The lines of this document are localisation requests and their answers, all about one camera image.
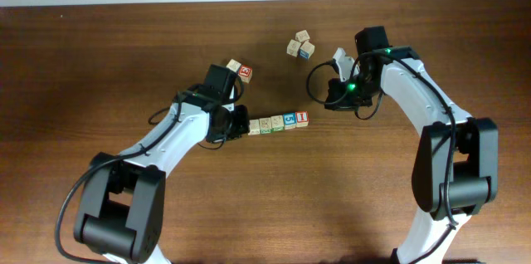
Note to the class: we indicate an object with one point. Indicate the wooden block rear plain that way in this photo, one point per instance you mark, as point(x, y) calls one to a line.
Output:
point(302, 36)

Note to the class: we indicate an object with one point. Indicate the wooden block red side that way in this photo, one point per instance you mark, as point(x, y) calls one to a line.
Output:
point(293, 48)

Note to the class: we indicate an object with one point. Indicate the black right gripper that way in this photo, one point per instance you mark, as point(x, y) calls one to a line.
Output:
point(335, 101)

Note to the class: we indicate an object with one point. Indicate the wooden block blue side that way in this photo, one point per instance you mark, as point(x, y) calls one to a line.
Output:
point(234, 65)

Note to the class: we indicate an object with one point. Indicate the wooden block red I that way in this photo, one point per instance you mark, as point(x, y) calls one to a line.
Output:
point(302, 119)

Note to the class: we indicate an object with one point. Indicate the wooden block blue letter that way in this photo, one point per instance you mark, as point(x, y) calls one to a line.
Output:
point(306, 50)

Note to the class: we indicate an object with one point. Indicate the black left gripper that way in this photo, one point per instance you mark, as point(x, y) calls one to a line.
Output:
point(241, 125)

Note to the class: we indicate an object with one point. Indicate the wooden block red E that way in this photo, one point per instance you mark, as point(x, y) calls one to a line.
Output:
point(245, 73)

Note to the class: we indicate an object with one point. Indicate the wooden block green N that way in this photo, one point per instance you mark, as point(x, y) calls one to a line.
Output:
point(277, 123)

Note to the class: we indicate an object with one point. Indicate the wooden block blue 5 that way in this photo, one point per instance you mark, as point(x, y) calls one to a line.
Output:
point(289, 120)

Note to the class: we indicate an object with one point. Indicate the plain wooden picture block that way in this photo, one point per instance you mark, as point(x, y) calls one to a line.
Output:
point(254, 127)

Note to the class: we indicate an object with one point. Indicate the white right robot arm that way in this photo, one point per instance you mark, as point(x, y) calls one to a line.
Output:
point(455, 173)

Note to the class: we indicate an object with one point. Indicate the wooden block green R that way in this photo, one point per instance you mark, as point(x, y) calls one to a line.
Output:
point(265, 125)

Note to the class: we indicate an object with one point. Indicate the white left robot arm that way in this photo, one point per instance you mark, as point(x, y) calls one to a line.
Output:
point(120, 215)

